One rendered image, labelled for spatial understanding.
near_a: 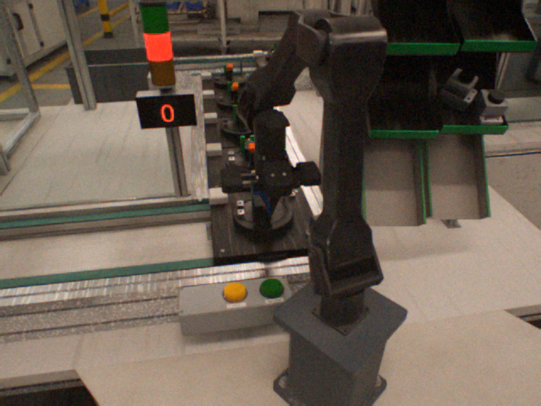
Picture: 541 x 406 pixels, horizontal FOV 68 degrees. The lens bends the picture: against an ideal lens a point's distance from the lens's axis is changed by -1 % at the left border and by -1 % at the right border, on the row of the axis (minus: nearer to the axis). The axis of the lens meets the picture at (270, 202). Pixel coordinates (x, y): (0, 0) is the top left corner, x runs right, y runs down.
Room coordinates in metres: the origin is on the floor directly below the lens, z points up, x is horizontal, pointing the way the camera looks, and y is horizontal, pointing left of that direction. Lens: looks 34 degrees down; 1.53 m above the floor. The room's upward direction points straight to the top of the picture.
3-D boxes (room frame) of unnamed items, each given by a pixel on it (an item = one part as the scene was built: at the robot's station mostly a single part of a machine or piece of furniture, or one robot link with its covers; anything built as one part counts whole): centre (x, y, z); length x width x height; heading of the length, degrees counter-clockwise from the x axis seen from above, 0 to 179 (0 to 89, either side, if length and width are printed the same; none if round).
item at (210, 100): (1.50, 0.14, 1.01); 0.24 x 0.24 x 0.13; 9
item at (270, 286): (0.55, 0.00, 0.96); 0.04 x 0.04 x 0.02
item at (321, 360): (0.41, -0.10, 0.96); 0.15 x 0.15 x 0.20; 46
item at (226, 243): (0.76, 0.02, 0.96); 0.24 x 0.24 x 0.02; 9
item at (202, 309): (0.53, 0.07, 0.93); 0.21 x 0.07 x 0.06; 99
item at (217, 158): (1.01, 0.06, 1.01); 0.24 x 0.24 x 0.13; 9
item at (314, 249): (0.41, -0.10, 1.15); 0.09 x 0.07 x 0.06; 112
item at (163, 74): (0.85, 0.22, 1.28); 0.05 x 0.05 x 0.05
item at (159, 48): (0.85, 0.22, 1.33); 0.05 x 0.05 x 0.05
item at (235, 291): (0.53, 0.07, 0.96); 0.04 x 0.04 x 0.02
